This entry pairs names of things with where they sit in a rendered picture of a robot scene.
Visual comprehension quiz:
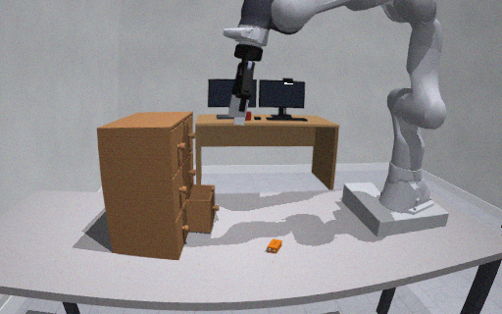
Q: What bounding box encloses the brown wooden drawer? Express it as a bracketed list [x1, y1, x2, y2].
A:
[186, 184, 219, 233]
[173, 164, 187, 216]
[176, 203, 189, 255]
[171, 123, 185, 174]
[184, 151, 196, 196]
[183, 116, 195, 158]

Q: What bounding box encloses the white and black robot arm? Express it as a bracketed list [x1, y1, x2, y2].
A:
[223, 0, 447, 215]

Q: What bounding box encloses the orange nine-volt battery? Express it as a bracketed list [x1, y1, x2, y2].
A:
[267, 239, 282, 253]

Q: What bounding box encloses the brown wooden chest of drawers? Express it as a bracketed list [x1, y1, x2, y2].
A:
[97, 112, 193, 260]

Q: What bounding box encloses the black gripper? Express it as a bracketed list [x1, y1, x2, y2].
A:
[228, 44, 263, 126]

